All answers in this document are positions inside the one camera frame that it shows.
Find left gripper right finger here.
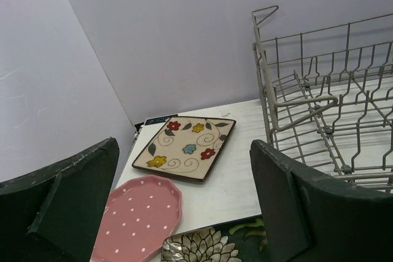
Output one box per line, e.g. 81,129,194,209
250,140,392,261

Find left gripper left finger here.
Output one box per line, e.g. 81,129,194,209
1,137,120,261

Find black floral square plate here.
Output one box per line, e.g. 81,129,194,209
161,215,272,262

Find pink dotted round plate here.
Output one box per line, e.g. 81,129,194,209
91,175,182,261

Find cream square flower plate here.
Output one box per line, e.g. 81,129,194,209
131,116,236,182

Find grey wire dish rack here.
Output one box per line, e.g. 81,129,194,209
252,6,392,193

